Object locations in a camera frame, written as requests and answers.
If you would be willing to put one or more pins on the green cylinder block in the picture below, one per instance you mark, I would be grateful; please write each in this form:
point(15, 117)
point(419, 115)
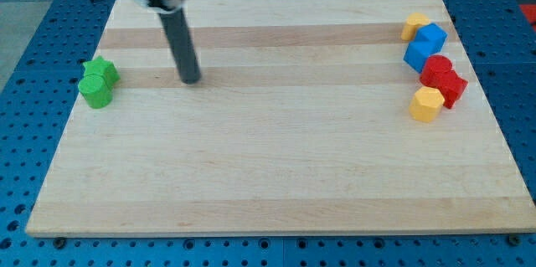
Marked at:
point(95, 91)

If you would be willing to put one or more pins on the red object at edge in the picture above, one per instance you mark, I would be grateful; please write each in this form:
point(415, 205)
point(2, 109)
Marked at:
point(529, 11)

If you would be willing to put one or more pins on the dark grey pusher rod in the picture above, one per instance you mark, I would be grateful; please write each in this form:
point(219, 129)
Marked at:
point(176, 28)

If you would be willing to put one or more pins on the blue angular block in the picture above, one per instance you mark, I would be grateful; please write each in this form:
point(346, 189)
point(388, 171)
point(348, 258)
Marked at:
point(417, 53)

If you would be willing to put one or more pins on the yellow hexagon block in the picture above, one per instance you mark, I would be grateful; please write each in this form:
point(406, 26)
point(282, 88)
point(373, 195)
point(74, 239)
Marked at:
point(426, 104)

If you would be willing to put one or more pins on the yellow rounded block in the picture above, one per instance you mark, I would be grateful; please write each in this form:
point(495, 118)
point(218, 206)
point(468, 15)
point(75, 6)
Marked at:
point(412, 24)

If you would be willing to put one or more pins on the light wooden board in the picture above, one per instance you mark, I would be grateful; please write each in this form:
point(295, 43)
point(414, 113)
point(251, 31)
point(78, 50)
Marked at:
point(299, 126)

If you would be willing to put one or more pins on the red cylinder block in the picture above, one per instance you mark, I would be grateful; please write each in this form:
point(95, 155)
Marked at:
point(434, 68)

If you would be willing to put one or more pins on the red angular block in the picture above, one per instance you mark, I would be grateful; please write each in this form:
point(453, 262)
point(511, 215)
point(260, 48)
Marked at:
point(452, 86)

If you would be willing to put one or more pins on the green star block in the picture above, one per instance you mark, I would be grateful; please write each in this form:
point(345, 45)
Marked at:
point(103, 68)

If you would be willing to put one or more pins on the blue cube block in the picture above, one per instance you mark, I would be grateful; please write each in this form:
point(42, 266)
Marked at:
point(432, 34)

